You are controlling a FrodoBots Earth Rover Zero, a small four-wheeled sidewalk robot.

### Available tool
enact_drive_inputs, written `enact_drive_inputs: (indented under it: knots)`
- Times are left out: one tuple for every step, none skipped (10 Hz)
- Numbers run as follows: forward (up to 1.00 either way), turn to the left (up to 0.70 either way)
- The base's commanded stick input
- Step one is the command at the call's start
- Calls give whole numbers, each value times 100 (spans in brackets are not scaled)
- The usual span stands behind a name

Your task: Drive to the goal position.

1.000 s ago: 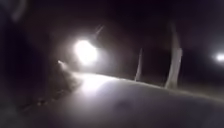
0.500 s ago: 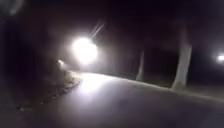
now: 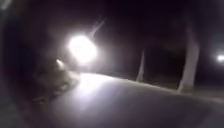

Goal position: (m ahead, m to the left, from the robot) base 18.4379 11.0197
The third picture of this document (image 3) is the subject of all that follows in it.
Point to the thin pale tree trunk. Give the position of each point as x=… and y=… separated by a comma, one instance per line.
x=141, y=68

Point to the street lamp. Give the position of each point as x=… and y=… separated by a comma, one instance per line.
x=220, y=58
x=82, y=49

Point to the grey asphalt path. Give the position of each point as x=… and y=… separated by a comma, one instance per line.
x=120, y=106

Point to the leaf-strewn grass verge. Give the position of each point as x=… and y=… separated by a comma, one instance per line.
x=50, y=85

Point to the thick pale tree trunk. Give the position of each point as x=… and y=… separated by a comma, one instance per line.
x=190, y=63

